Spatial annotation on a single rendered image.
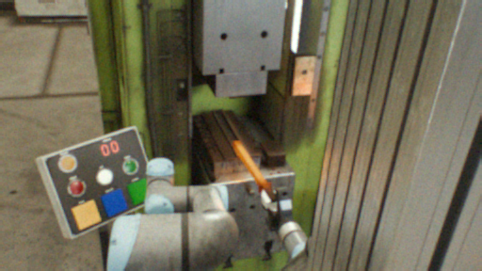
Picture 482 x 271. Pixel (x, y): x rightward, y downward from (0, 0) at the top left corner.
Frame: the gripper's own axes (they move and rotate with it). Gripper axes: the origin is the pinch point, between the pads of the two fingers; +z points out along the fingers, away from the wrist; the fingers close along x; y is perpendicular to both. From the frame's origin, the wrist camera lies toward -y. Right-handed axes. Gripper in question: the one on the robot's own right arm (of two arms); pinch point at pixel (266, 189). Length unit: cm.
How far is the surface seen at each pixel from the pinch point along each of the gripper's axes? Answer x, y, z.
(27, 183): -109, 98, 177
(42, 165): -73, -16, 10
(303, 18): 25, -51, 37
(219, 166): -10.1, 5.5, 27.6
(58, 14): -93, 79, 563
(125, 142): -47, -15, 20
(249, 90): 0.8, -27.3, 27.0
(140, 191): -43.7, 0.5, 11.3
